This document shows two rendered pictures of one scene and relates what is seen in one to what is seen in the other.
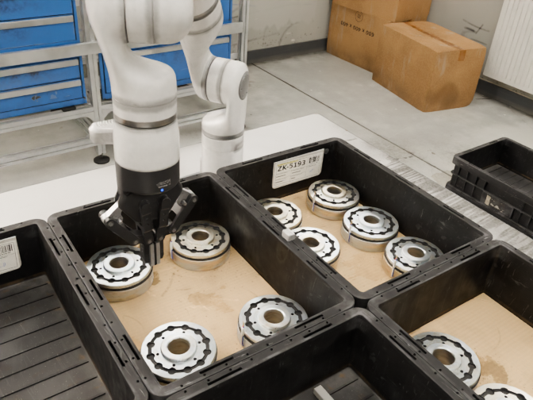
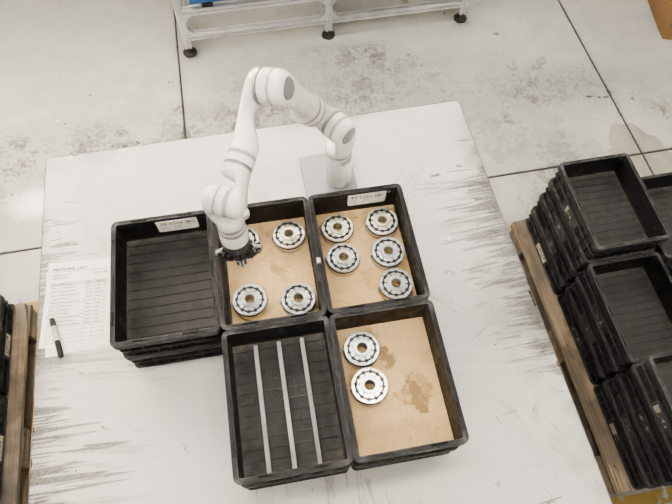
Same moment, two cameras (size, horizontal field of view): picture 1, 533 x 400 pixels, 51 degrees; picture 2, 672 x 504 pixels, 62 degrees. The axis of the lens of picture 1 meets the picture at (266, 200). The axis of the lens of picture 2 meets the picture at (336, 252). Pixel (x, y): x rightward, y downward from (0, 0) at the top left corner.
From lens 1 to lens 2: 1.02 m
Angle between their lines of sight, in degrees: 34
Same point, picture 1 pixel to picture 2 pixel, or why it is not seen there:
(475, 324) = (401, 333)
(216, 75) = (329, 129)
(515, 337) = (415, 347)
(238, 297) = (294, 275)
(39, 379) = (193, 290)
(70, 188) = not seen: hidden behind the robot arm
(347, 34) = not seen: outside the picture
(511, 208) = (576, 224)
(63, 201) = not seen: hidden behind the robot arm
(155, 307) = (253, 267)
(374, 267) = (375, 279)
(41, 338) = (200, 268)
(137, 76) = (222, 224)
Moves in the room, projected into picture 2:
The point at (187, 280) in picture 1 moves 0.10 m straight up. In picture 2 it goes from (274, 256) to (272, 241)
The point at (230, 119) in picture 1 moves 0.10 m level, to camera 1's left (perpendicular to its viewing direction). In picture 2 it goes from (336, 153) to (309, 141)
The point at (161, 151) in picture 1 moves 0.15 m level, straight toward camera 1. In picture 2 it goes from (234, 245) to (214, 298)
